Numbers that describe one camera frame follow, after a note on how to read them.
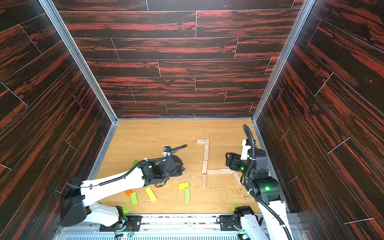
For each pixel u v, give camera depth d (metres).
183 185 0.86
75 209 0.39
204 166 0.93
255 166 0.47
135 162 0.96
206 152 0.99
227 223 0.73
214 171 0.93
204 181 0.86
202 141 1.07
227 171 0.90
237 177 0.88
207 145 1.02
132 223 0.73
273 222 0.40
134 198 0.82
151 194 0.82
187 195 0.82
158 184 0.64
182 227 0.73
